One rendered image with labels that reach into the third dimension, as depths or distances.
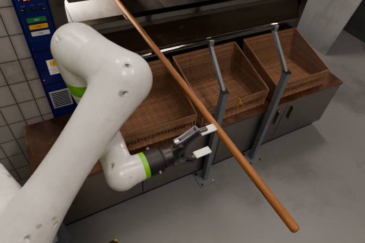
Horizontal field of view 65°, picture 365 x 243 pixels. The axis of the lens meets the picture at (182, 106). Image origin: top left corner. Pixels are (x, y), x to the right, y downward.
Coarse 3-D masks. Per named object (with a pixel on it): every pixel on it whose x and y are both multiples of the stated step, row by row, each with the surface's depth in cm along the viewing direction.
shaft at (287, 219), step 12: (120, 0) 181; (144, 36) 154; (156, 48) 146; (180, 84) 130; (192, 96) 124; (204, 108) 119; (216, 132) 112; (228, 144) 107; (240, 156) 103; (252, 168) 100; (252, 180) 98; (264, 192) 94; (276, 204) 91; (288, 216) 89; (288, 228) 88
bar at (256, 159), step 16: (240, 32) 170; (256, 32) 175; (272, 32) 183; (176, 48) 154; (224, 96) 165; (272, 112) 207; (208, 144) 202; (256, 144) 234; (208, 160) 210; (256, 160) 248; (208, 176) 233
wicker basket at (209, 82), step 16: (208, 48) 214; (224, 48) 222; (176, 64) 201; (192, 64) 213; (208, 64) 220; (224, 64) 229; (240, 64) 224; (208, 80) 228; (224, 80) 230; (240, 80) 231; (256, 80) 212; (208, 96) 215; (240, 96) 218; (256, 96) 203; (224, 112) 196; (240, 112) 206
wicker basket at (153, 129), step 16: (160, 64) 201; (160, 96) 212; (176, 96) 206; (144, 112) 199; (160, 112) 200; (176, 112) 201; (192, 112) 186; (128, 128) 188; (144, 128) 189; (160, 128) 174; (176, 128) 182; (128, 144) 179; (144, 144) 178
